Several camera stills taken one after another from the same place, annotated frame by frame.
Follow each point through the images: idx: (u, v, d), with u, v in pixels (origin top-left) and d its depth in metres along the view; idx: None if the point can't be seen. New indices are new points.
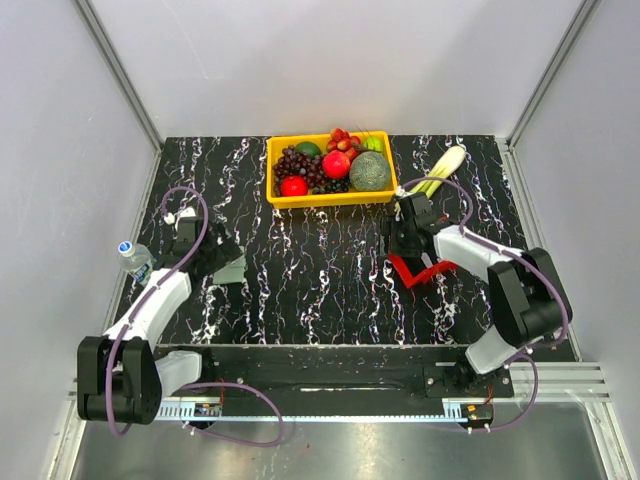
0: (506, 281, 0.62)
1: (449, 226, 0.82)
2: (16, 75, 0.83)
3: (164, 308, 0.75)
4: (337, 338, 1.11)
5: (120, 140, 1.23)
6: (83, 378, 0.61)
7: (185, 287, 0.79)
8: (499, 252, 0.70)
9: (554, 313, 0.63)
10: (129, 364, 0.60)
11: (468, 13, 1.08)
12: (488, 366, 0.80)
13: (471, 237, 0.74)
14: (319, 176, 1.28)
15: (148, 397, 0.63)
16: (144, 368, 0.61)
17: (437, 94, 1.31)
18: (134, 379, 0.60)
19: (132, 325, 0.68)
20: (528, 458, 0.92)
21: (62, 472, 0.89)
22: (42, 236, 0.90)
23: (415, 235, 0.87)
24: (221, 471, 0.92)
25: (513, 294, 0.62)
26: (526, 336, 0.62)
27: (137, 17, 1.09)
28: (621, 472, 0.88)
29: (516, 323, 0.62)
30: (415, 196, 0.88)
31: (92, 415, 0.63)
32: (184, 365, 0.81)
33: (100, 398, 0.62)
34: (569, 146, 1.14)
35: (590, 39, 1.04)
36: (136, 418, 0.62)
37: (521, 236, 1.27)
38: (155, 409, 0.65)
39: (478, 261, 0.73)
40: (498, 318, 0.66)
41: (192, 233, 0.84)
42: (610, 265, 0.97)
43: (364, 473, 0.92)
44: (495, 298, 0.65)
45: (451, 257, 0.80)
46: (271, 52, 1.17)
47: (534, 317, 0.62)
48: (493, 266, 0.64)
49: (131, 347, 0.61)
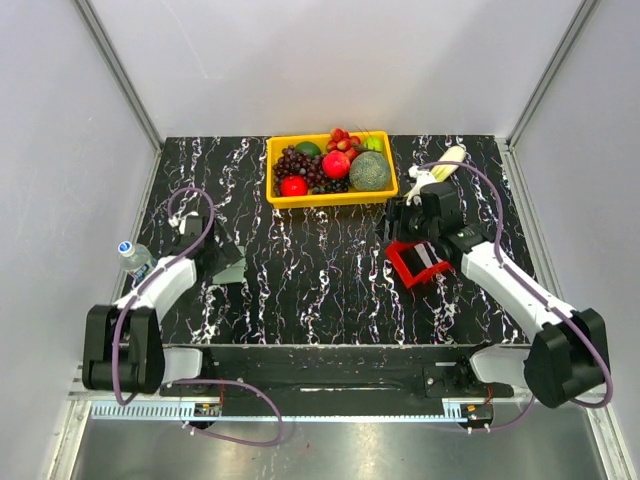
0: (556, 352, 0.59)
1: (484, 244, 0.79)
2: (16, 74, 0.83)
3: (170, 287, 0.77)
4: (337, 338, 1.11)
5: (120, 140, 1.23)
6: (90, 344, 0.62)
7: (190, 274, 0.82)
8: (547, 307, 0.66)
9: (592, 378, 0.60)
10: (138, 329, 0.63)
11: (468, 13, 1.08)
12: (495, 379, 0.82)
13: (512, 273, 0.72)
14: (319, 176, 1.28)
15: (151, 366, 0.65)
16: (151, 335, 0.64)
17: (437, 94, 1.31)
18: (142, 345, 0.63)
19: (139, 297, 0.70)
20: (527, 457, 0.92)
21: (62, 472, 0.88)
22: (41, 236, 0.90)
23: (438, 240, 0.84)
24: (221, 471, 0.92)
25: (560, 364, 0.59)
26: (562, 400, 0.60)
27: (137, 17, 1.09)
28: (621, 472, 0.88)
29: (553, 387, 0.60)
30: (444, 195, 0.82)
31: (95, 386, 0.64)
32: (185, 356, 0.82)
33: (105, 366, 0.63)
34: (569, 146, 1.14)
35: (590, 39, 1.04)
36: (140, 386, 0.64)
37: (521, 236, 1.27)
38: (156, 381, 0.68)
39: (518, 307, 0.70)
40: (533, 373, 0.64)
41: (200, 228, 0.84)
42: (610, 264, 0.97)
43: (364, 473, 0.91)
44: (538, 359, 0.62)
45: (480, 281, 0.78)
46: (271, 51, 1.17)
47: (574, 385, 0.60)
48: (544, 333, 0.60)
49: (140, 314, 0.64)
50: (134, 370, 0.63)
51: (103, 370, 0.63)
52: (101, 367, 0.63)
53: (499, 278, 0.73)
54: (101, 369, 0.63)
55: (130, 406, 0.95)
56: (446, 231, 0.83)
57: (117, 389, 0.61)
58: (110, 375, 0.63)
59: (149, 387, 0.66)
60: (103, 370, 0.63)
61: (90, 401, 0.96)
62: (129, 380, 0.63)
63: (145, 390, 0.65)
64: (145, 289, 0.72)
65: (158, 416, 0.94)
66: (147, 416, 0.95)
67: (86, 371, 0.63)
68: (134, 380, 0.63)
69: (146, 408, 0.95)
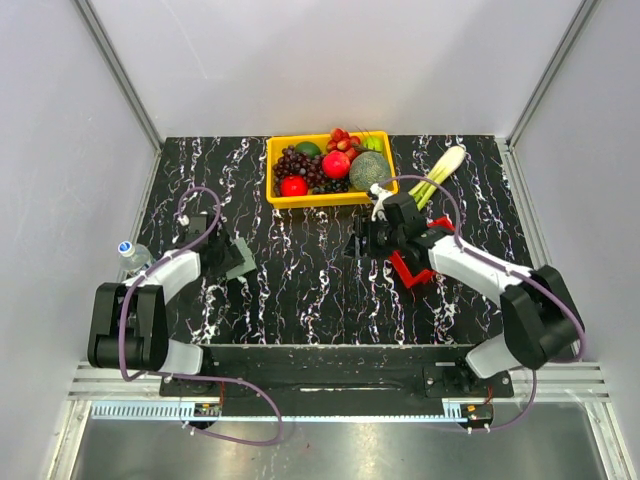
0: (521, 307, 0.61)
1: (445, 237, 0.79)
2: (16, 75, 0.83)
3: (176, 276, 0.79)
4: (337, 338, 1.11)
5: (120, 140, 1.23)
6: (98, 320, 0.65)
7: (196, 268, 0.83)
8: (507, 272, 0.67)
9: (568, 331, 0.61)
10: (144, 303, 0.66)
11: (468, 13, 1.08)
12: (491, 371, 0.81)
13: (472, 253, 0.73)
14: (319, 176, 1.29)
15: (157, 344, 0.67)
16: (157, 310, 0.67)
17: (437, 94, 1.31)
18: (147, 317, 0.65)
19: (146, 278, 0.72)
20: (527, 458, 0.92)
21: (62, 472, 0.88)
22: (41, 236, 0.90)
23: (406, 246, 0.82)
24: (222, 471, 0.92)
25: (530, 319, 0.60)
26: (544, 357, 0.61)
27: (138, 17, 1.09)
28: (621, 472, 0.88)
29: (532, 346, 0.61)
30: (404, 202, 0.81)
31: (102, 363, 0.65)
32: (187, 352, 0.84)
33: (111, 342, 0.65)
34: (569, 146, 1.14)
35: (590, 39, 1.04)
36: (144, 364, 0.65)
37: (521, 236, 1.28)
38: (161, 362, 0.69)
39: (484, 282, 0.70)
40: (511, 341, 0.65)
41: (203, 225, 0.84)
42: (610, 264, 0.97)
43: (364, 472, 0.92)
44: (509, 322, 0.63)
45: (449, 271, 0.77)
46: (271, 52, 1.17)
47: (550, 339, 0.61)
48: (506, 292, 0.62)
49: (147, 290, 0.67)
50: (139, 346, 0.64)
51: (109, 345, 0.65)
52: (108, 342, 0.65)
53: (461, 260, 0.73)
54: (107, 345, 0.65)
55: (129, 406, 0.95)
56: (412, 236, 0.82)
57: (122, 363, 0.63)
58: (115, 349, 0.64)
59: (154, 366, 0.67)
60: (110, 346, 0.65)
61: (90, 401, 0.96)
62: (135, 354, 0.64)
63: (149, 368, 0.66)
64: (153, 272, 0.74)
65: (158, 416, 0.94)
66: (147, 416, 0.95)
67: (93, 346, 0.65)
68: (139, 355, 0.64)
69: (146, 408, 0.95)
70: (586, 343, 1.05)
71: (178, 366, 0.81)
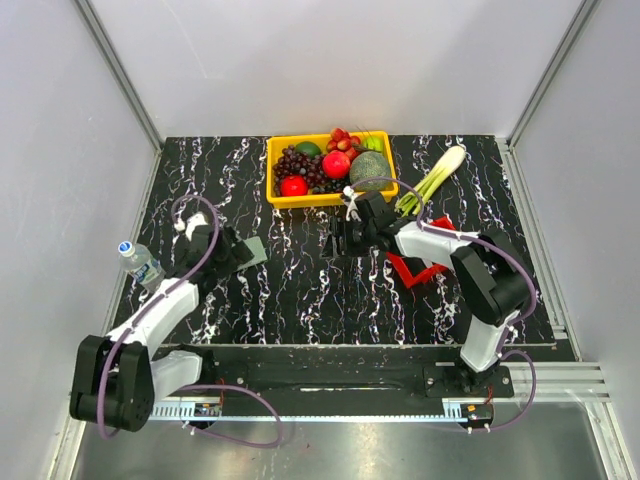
0: (470, 264, 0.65)
1: (408, 223, 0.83)
2: (16, 75, 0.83)
3: (169, 316, 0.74)
4: (337, 338, 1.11)
5: (121, 140, 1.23)
6: (79, 376, 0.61)
7: (193, 300, 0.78)
8: (458, 238, 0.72)
9: (521, 286, 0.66)
10: (126, 365, 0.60)
11: (468, 13, 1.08)
12: (482, 359, 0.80)
13: (430, 229, 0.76)
14: (319, 176, 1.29)
15: (140, 404, 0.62)
16: (140, 371, 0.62)
17: (437, 94, 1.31)
18: (129, 381, 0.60)
19: (133, 331, 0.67)
20: (528, 459, 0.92)
21: (62, 472, 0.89)
22: (42, 236, 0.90)
23: (377, 238, 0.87)
24: (222, 471, 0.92)
25: (479, 274, 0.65)
26: (498, 310, 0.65)
27: (138, 17, 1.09)
28: (621, 472, 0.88)
29: (488, 301, 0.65)
30: (372, 196, 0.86)
31: (82, 418, 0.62)
32: (181, 369, 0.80)
33: (92, 399, 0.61)
34: (569, 145, 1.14)
35: (591, 38, 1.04)
36: (125, 424, 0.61)
37: (521, 236, 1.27)
38: (145, 417, 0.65)
39: (441, 251, 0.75)
40: (470, 301, 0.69)
41: (206, 244, 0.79)
42: (610, 265, 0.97)
43: (364, 472, 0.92)
44: (463, 281, 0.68)
45: (417, 252, 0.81)
46: (271, 52, 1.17)
47: (501, 292, 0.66)
48: (455, 252, 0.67)
49: (131, 351, 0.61)
50: (119, 408, 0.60)
51: (90, 403, 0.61)
52: (88, 400, 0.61)
53: (422, 238, 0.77)
54: (89, 403, 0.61)
55: None
56: (381, 227, 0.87)
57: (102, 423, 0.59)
58: (96, 408, 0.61)
59: (136, 423, 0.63)
60: (90, 404, 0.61)
61: None
62: (115, 416, 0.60)
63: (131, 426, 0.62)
64: (140, 322, 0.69)
65: (158, 416, 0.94)
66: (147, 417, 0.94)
67: (74, 401, 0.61)
68: (120, 417, 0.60)
69: None
70: (586, 343, 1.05)
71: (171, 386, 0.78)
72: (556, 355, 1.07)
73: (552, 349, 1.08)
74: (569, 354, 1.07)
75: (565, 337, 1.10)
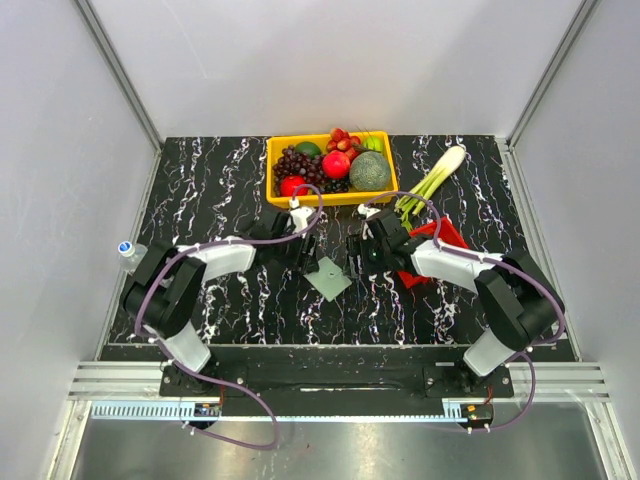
0: (495, 288, 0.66)
1: (424, 241, 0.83)
2: (16, 76, 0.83)
3: (228, 260, 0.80)
4: (337, 338, 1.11)
5: (121, 140, 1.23)
6: (141, 269, 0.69)
7: (246, 261, 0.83)
8: (481, 259, 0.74)
9: (547, 309, 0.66)
10: (183, 271, 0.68)
11: (468, 13, 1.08)
12: (490, 367, 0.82)
13: (449, 250, 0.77)
14: (319, 176, 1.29)
15: (177, 315, 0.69)
16: (193, 282, 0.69)
17: (438, 94, 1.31)
18: (181, 284, 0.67)
19: (198, 251, 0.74)
20: (528, 458, 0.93)
21: (62, 472, 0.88)
22: (41, 236, 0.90)
23: (390, 256, 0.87)
24: (222, 471, 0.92)
25: (505, 299, 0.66)
26: (526, 336, 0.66)
27: (138, 17, 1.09)
28: (620, 471, 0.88)
29: (515, 328, 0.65)
30: (385, 216, 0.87)
31: (126, 307, 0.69)
32: (196, 344, 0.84)
33: (141, 293, 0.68)
34: (569, 145, 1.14)
35: (590, 39, 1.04)
36: (158, 326, 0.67)
37: (521, 236, 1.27)
38: (174, 332, 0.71)
39: (463, 273, 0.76)
40: (496, 326, 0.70)
41: (271, 222, 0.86)
42: (610, 265, 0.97)
43: (364, 472, 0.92)
44: (489, 305, 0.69)
45: (430, 271, 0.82)
46: (270, 51, 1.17)
47: (529, 318, 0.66)
48: (480, 276, 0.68)
49: (191, 263, 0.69)
50: (161, 309, 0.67)
51: (138, 294, 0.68)
52: (139, 292, 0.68)
53: (440, 258, 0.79)
54: (137, 295, 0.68)
55: (128, 406, 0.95)
56: (396, 246, 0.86)
57: (140, 315, 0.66)
58: (141, 301, 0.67)
59: (168, 331, 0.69)
60: (137, 296, 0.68)
61: (90, 401, 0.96)
62: (156, 315, 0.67)
63: (164, 331, 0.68)
64: (204, 249, 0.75)
65: (158, 416, 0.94)
66: (147, 416, 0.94)
67: (126, 288, 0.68)
68: (159, 316, 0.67)
69: (146, 408, 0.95)
70: (586, 343, 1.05)
71: (184, 352, 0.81)
72: (556, 356, 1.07)
73: (552, 349, 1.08)
74: (568, 354, 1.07)
75: (565, 337, 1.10)
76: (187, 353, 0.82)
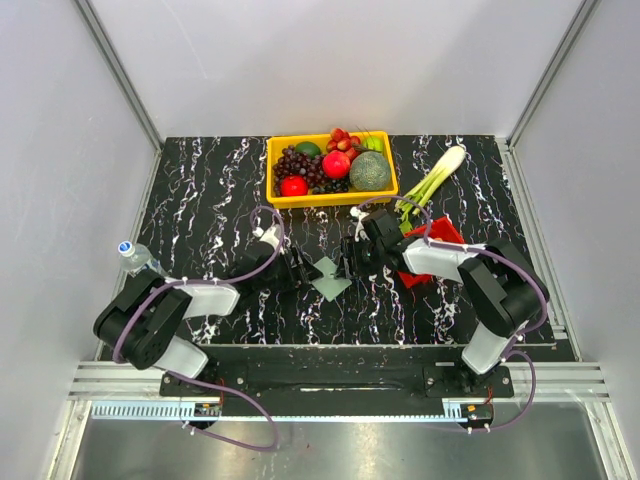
0: (478, 274, 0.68)
1: (415, 239, 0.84)
2: (16, 76, 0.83)
3: (210, 299, 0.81)
4: (337, 338, 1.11)
5: (121, 140, 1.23)
6: (124, 296, 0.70)
7: (228, 307, 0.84)
8: (464, 251, 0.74)
9: (531, 296, 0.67)
10: (166, 302, 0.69)
11: (468, 14, 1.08)
12: (487, 364, 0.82)
13: (436, 246, 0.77)
14: (319, 176, 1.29)
15: (155, 345, 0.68)
16: (174, 315, 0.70)
17: (438, 94, 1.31)
18: (162, 314, 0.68)
19: (185, 284, 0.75)
20: (528, 458, 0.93)
21: (62, 472, 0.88)
22: (41, 236, 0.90)
23: (385, 256, 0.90)
24: (222, 471, 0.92)
25: (488, 285, 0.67)
26: (511, 321, 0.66)
27: (138, 17, 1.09)
28: (621, 472, 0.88)
29: (499, 312, 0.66)
30: (379, 217, 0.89)
31: (100, 335, 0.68)
32: (189, 354, 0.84)
33: (119, 321, 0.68)
34: (569, 145, 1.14)
35: (591, 39, 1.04)
36: (133, 356, 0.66)
37: (521, 236, 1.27)
38: (149, 363, 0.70)
39: (450, 264, 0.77)
40: (483, 315, 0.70)
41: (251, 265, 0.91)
42: (610, 265, 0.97)
43: (364, 472, 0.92)
44: (475, 295, 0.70)
45: (424, 268, 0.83)
46: (270, 51, 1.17)
47: (513, 303, 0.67)
48: (463, 264, 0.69)
49: (176, 295, 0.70)
50: (139, 338, 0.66)
51: (114, 322, 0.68)
52: (116, 321, 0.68)
53: (429, 254, 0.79)
54: (114, 323, 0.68)
55: (129, 406, 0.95)
56: (389, 246, 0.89)
57: (118, 343, 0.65)
58: (117, 330, 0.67)
59: (141, 363, 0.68)
60: (114, 324, 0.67)
61: (90, 401, 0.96)
62: (132, 344, 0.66)
63: (136, 362, 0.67)
64: (191, 284, 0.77)
65: (158, 416, 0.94)
66: (147, 416, 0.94)
67: (104, 315, 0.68)
68: (134, 346, 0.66)
69: (146, 408, 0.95)
70: (586, 343, 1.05)
71: (177, 366, 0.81)
72: (556, 356, 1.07)
73: (552, 349, 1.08)
74: (569, 354, 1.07)
75: (565, 337, 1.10)
76: (182, 364, 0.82)
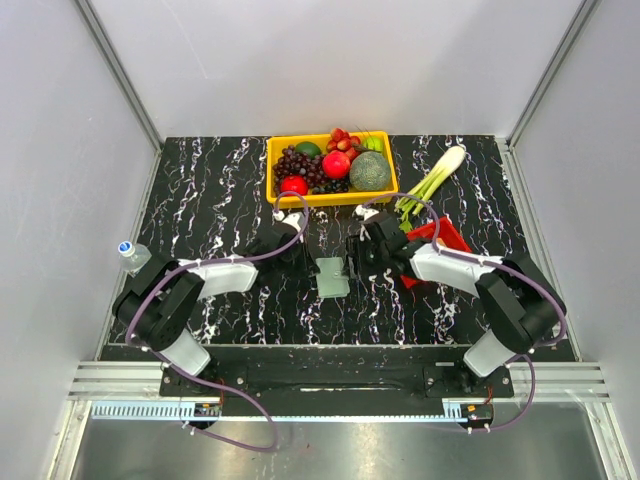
0: (497, 291, 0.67)
1: (423, 245, 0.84)
2: (16, 76, 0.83)
3: (227, 278, 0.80)
4: (337, 338, 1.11)
5: (121, 140, 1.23)
6: (139, 279, 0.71)
7: (248, 283, 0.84)
8: (480, 263, 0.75)
9: (549, 313, 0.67)
10: (180, 286, 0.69)
11: (467, 14, 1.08)
12: (490, 368, 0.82)
13: (449, 254, 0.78)
14: (319, 176, 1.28)
15: (169, 328, 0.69)
16: (188, 299, 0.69)
17: (437, 94, 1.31)
18: (175, 299, 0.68)
19: (199, 267, 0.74)
20: (528, 458, 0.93)
21: (62, 472, 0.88)
22: (41, 236, 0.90)
23: (389, 260, 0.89)
24: (222, 471, 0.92)
25: (507, 301, 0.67)
26: (528, 338, 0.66)
27: (138, 16, 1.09)
28: (621, 472, 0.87)
29: (518, 330, 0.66)
30: (382, 220, 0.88)
31: (119, 315, 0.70)
32: (194, 349, 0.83)
33: (135, 304, 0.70)
34: (569, 145, 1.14)
35: (591, 38, 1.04)
36: (149, 337, 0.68)
37: (521, 236, 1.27)
38: (165, 345, 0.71)
39: (462, 276, 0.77)
40: (497, 329, 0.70)
41: (276, 243, 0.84)
42: (610, 265, 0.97)
43: (364, 472, 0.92)
44: (490, 310, 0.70)
45: (431, 274, 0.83)
46: (270, 52, 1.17)
47: (531, 320, 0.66)
48: (481, 280, 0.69)
49: (189, 278, 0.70)
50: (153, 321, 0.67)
51: (131, 306, 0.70)
52: (133, 302, 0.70)
53: (440, 262, 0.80)
54: (131, 305, 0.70)
55: (128, 406, 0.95)
56: (394, 250, 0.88)
57: (132, 325, 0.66)
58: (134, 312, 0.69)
59: (157, 346, 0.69)
60: (131, 307, 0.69)
61: (90, 401, 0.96)
62: (146, 326, 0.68)
63: (153, 344, 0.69)
64: (205, 266, 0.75)
65: (158, 416, 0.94)
66: (147, 416, 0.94)
67: (121, 296, 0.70)
68: (150, 330, 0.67)
69: (146, 408, 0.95)
70: (587, 343, 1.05)
71: (180, 359, 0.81)
72: (556, 356, 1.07)
73: (552, 349, 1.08)
74: (569, 354, 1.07)
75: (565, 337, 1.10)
76: (184, 359, 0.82)
